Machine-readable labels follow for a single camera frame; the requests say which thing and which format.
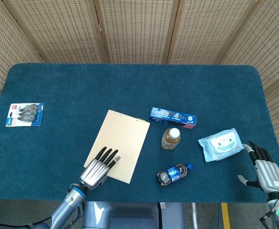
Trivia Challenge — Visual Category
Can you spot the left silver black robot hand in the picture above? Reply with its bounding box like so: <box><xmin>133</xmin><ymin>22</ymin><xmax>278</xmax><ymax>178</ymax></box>
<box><xmin>79</xmin><ymin>146</ymin><xmax>121</xmax><ymax>191</ymax></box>

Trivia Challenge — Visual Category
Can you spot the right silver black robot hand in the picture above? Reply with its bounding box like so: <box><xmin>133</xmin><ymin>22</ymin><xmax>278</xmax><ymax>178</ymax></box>
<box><xmin>237</xmin><ymin>141</ymin><xmax>279</xmax><ymax>193</ymax></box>

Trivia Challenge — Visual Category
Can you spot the tan notebook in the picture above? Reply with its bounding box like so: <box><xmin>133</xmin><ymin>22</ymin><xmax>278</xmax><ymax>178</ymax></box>
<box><xmin>84</xmin><ymin>109</ymin><xmax>151</xmax><ymax>184</ymax></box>

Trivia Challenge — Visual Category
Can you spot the grey-blue robot torso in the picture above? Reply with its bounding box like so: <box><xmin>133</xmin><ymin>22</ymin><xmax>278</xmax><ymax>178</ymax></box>
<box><xmin>82</xmin><ymin>201</ymin><xmax>185</xmax><ymax>229</ymax></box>

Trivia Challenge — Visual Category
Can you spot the light blue wet wipes pack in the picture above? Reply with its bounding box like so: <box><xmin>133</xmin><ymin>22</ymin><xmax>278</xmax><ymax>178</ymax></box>
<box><xmin>198</xmin><ymin>127</ymin><xmax>246</xmax><ymax>163</ymax></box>

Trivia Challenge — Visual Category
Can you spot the cola bottle blue label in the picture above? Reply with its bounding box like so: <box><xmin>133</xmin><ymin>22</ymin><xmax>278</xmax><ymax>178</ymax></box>
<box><xmin>156</xmin><ymin>163</ymin><xmax>193</xmax><ymax>187</ymax></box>

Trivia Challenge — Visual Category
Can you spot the yellow tea bottle white cap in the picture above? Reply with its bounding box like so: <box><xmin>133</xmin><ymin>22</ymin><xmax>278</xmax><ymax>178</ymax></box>
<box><xmin>161</xmin><ymin>127</ymin><xmax>181</xmax><ymax>150</ymax></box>

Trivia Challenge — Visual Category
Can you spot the dark blue table cloth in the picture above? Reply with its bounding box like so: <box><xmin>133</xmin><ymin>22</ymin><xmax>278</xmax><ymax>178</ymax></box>
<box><xmin>0</xmin><ymin>63</ymin><xmax>279</xmax><ymax>203</ymax></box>

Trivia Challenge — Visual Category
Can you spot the blister pack of clips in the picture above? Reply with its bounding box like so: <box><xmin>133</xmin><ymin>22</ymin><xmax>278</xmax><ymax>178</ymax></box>
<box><xmin>5</xmin><ymin>103</ymin><xmax>44</xmax><ymax>127</ymax></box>

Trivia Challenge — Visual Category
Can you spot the blue cookie box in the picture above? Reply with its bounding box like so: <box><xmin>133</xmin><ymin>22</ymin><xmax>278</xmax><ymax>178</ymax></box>
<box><xmin>150</xmin><ymin>107</ymin><xmax>197</xmax><ymax>129</ymax></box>

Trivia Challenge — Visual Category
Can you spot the bamboo folding screen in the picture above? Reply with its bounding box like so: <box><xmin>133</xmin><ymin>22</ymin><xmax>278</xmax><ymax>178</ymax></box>
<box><xmin>0</xmin><ymin>0</ymin><xmax>279</xmax><ymax>167</ymax></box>

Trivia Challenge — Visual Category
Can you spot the black cable with plug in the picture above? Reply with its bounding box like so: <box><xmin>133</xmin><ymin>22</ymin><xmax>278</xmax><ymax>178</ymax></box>
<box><xmin>260</xmin><ymin>209</ymin><xmax>274</xmax><ymax>224</ymax></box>

